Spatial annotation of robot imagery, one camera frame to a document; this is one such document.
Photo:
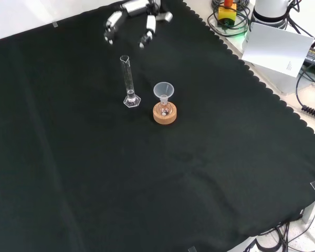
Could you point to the clear plastic funnel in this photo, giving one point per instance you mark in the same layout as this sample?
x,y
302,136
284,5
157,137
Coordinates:
x,y
163,89

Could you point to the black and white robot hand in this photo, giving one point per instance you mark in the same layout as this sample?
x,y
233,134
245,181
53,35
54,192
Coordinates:
x,y
139,8

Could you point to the clear glass graduated cylinder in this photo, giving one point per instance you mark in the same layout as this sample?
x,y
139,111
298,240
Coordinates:
x,y
130,98

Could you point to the grey metal bracket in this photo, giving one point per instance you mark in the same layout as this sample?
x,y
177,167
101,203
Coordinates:
x,y
313,210

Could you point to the black cloth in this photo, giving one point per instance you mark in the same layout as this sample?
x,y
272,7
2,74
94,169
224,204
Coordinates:
x,y
120,170

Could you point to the round-bottom glass flask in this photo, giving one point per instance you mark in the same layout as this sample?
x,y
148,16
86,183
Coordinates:
x,y
164,109

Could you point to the white box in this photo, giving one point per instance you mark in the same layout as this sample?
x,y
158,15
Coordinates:
x,y
278,81

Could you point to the yellow stop button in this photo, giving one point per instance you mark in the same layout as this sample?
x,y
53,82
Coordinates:
x,y
227,14

